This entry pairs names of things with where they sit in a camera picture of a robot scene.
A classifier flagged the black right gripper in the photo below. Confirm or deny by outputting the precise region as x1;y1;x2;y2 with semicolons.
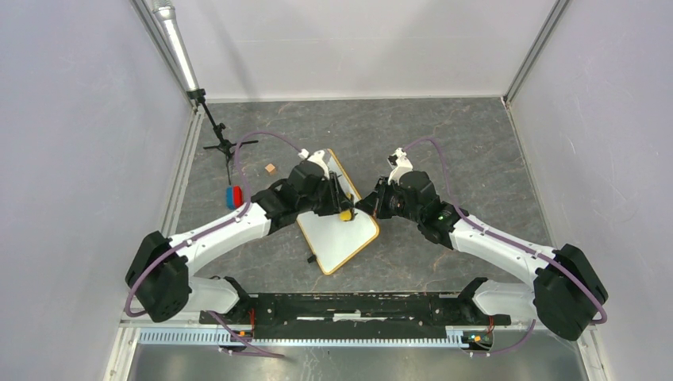
355;178;421;225

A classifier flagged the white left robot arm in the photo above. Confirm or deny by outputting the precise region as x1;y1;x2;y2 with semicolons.
125;160;356;324

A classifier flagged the yellow whiteboard eraser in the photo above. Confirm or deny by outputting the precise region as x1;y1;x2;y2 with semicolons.
339;209;355;221

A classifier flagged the perforated cable duct strip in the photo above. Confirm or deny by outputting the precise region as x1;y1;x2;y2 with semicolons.
137;328;475;348

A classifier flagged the black microphone tripod stand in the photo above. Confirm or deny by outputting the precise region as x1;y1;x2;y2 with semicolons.
187;88;237;164

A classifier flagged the blue and red block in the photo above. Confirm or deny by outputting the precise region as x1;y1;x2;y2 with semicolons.
225;186;244;210

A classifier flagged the silver microphone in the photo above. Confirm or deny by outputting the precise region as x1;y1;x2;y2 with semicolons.
152;0;200;92

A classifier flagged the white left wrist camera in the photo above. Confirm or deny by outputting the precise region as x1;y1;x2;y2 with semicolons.
298;148;332;178

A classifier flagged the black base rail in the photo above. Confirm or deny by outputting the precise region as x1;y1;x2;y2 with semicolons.
221;292;511;340

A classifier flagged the yellow framed whiteboard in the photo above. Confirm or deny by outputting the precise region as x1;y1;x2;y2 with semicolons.
297;148;379;275

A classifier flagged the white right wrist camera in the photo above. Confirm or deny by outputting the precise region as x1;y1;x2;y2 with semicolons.
387;148;413;184

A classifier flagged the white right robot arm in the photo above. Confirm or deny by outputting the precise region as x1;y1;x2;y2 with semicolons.
356;171;608;341

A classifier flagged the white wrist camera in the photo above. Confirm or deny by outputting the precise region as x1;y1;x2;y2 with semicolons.
298;148;332;178
387;148;413;184

